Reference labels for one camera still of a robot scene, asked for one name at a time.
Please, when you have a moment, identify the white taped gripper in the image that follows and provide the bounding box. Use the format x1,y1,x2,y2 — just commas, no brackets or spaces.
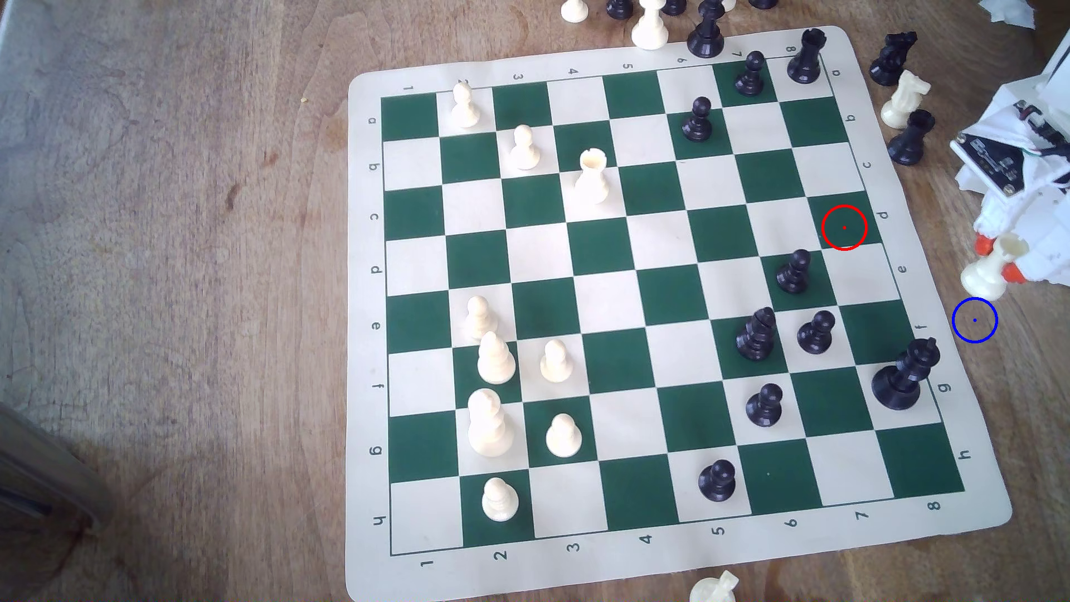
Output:
950,57,1070,288

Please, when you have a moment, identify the black chess rook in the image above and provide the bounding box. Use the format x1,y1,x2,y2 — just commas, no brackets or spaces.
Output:
786,27,829,85
888,109,936,166

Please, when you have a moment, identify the white chess knight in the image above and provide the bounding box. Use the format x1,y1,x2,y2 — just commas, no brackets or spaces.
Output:
689,570,740,602
881,70,932,130

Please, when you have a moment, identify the black chess king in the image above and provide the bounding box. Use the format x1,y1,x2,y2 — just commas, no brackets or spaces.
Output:
871,337,941,411

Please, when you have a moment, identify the black chess knight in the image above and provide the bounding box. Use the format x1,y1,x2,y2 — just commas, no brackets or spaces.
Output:
869,31,919,87

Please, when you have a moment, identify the black chess bishop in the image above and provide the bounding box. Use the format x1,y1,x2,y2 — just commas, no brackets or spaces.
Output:
736,307,779,362

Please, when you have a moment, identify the tall black chess piece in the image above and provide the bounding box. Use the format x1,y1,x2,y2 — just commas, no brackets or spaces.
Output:
686,0,727,60

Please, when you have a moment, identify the green and white chess mat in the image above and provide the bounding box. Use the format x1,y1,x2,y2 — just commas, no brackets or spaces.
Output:
344,25,1014,602

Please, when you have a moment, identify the tall white chess piece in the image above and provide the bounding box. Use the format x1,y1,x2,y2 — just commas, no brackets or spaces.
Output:
630,0,670,51

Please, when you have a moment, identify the white chess rook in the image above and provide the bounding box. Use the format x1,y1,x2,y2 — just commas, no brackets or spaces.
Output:
573,148,611,205

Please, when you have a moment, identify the white chess bishop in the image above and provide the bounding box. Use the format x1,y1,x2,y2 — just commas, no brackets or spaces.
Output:
476,331,518,386

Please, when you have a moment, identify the crumpled white tissue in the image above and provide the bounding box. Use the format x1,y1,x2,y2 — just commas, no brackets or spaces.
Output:
978,0,1038,30

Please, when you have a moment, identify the dark grey blurred object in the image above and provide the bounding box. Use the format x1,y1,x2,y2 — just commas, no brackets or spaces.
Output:
0,401,114,536

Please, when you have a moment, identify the camera circuit board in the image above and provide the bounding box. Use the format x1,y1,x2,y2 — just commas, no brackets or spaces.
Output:
958,99,1061,198

